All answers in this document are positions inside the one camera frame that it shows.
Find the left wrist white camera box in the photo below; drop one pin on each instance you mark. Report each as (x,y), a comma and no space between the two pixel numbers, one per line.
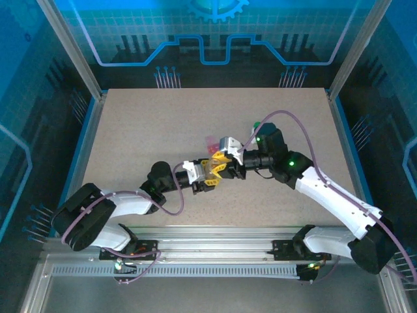
(193,171)

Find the aluminium frame post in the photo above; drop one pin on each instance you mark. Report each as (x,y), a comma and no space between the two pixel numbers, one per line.
(72,49)
(358,49)

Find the small LED circuit board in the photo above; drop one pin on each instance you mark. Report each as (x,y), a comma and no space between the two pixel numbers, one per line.
(307,272)
(119,264)

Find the aluminium mounting rail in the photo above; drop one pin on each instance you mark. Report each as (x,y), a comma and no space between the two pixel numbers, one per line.
(211,238)

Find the grey metal tray frame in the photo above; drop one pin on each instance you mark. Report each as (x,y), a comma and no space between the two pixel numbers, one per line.
(208,296)

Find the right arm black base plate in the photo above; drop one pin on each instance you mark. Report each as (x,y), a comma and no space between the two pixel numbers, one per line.
(281,249)

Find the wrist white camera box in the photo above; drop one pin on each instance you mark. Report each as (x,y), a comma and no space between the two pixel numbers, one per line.
(232,146)
(193,171)

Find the blue aluminium table side rail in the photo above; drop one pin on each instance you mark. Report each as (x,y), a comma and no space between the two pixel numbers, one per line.
(350,156)
(83,156)

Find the white pill bottle green cap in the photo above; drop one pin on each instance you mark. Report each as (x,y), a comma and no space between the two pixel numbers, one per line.
(256,124)

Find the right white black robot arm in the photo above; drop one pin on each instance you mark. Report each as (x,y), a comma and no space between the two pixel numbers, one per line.
(332,195)

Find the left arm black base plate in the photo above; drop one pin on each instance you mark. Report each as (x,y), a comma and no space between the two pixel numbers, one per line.
(148,245)

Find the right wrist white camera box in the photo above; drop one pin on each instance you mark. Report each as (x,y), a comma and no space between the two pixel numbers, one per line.
(232,146)

